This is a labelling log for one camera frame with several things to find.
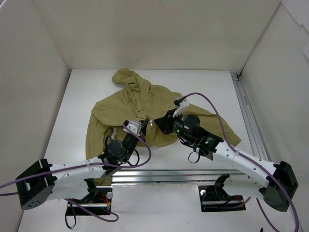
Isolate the olive yellow hooded jacket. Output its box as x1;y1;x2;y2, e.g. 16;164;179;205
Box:
85;68;241;159

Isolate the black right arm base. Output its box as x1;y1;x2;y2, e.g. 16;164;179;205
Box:
198;174;246;213

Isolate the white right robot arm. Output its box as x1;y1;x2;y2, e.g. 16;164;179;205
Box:
155;110;298;212

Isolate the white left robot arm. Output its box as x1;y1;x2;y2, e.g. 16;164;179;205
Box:
16;120;148;210

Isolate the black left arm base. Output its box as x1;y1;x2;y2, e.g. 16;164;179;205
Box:
64;186;113;230

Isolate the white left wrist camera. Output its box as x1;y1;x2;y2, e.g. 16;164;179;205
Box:
124;120;142;137

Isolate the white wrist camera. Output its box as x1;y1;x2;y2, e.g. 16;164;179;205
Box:
124;120;142;137
173;97;189;117

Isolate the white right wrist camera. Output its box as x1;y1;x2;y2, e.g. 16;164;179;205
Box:
173;97;189;117

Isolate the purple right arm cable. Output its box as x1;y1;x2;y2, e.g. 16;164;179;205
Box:
177;92;300;232

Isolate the aluminium front rail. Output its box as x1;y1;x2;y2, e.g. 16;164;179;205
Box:
112;170;241;186

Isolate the aluminium rail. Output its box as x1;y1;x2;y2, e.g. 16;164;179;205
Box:
112;170;241;186
230;72;302;232

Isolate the aluminium right side rail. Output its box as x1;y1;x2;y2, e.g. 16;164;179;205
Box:
230;72;302;232

